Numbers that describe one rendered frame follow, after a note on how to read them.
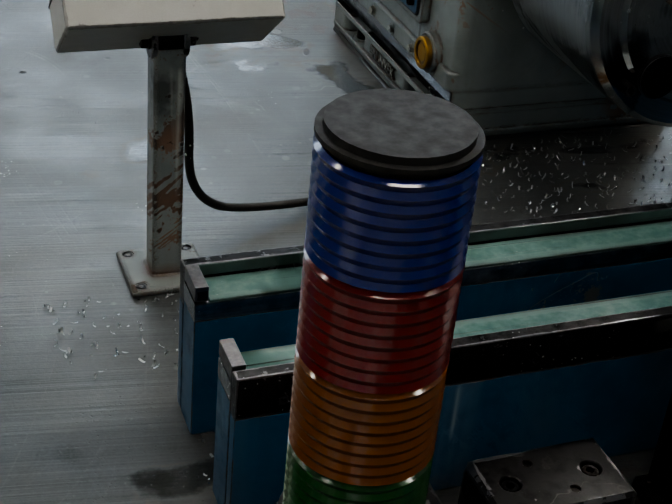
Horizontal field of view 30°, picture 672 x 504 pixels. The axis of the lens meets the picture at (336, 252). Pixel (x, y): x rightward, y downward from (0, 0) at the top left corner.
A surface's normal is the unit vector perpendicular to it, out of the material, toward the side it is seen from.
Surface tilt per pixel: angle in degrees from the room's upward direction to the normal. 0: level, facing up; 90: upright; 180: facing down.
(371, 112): 0
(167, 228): 90
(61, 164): 0
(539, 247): 0
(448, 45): 90
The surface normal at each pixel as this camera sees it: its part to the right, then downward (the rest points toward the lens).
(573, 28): -0.92, 0.36
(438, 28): -0.94, 0.11
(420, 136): 0.08, -0.85
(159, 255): 0.34, 0.52
